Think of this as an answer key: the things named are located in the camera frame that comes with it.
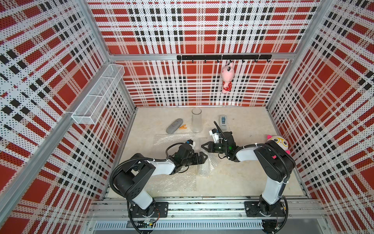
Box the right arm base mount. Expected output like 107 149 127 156
244 201 286 218

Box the black hook rail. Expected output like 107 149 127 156
176 54 272 61

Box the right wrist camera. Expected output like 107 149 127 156
209 129 222 144

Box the bubble wrap sheet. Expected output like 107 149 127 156
146 133 197 197
196 137 221 177

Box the pink white owl plush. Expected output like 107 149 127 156
267 135 290 155

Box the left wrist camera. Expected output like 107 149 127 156
186 139 196 148

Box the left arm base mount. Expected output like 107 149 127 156
130 201 169 218

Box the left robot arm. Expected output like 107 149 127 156
109 139 208 216

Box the grey oval case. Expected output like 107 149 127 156
166 118 183 134

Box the clear glass vase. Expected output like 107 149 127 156
191 108 203 133

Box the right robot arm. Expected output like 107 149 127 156
201 122 296 216

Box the white wire mesh basket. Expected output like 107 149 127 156
72 64 125 125

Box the hanging pink plush toy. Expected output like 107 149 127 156
221 62 235 94

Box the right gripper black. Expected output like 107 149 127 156
200 141 228 154

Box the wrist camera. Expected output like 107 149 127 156
209 129 222 144
186 139 196 148

